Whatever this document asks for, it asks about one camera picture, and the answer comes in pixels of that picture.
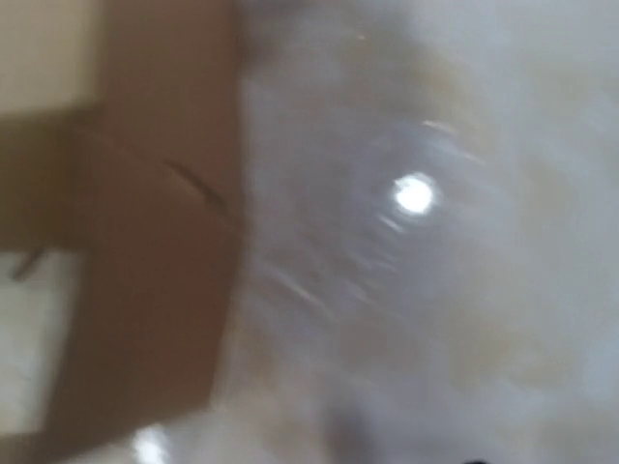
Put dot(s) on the brown cardboard paper box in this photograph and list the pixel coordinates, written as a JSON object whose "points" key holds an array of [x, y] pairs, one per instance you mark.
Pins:
{"points": [[147, 186]]}

